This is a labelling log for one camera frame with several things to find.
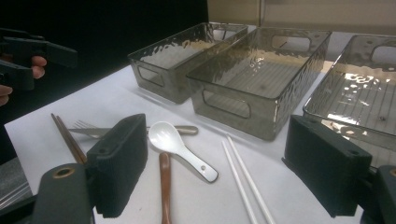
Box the white chopstick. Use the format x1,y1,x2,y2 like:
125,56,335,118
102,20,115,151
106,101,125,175
220,140,260,224
225,133,277,224

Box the white ceramic spoon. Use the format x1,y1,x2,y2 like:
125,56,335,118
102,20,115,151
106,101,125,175
148,120,219,184

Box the metal fork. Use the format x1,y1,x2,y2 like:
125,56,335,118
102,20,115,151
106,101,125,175
72,119,200,136

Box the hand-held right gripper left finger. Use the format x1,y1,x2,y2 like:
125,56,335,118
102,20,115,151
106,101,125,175
86,113,149,218

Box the brown wooden spoon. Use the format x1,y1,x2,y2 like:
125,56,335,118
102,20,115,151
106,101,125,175
158,151,173,224

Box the brown chopstick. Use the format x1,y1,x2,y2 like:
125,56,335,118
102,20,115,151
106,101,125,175
55,115,89,163
50,113,84,165

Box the aluminium floor rail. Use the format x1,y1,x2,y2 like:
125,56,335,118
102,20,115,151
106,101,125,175
0,183,34,211

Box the smoky clear plastic bin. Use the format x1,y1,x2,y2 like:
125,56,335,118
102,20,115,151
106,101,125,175
186,27,332,142
303,34,396,171
127,21,250,105

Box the white table cover board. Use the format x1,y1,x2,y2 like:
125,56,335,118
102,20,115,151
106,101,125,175
4,21,396,224

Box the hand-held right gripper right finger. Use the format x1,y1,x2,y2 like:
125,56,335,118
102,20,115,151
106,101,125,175
281,114,373,218

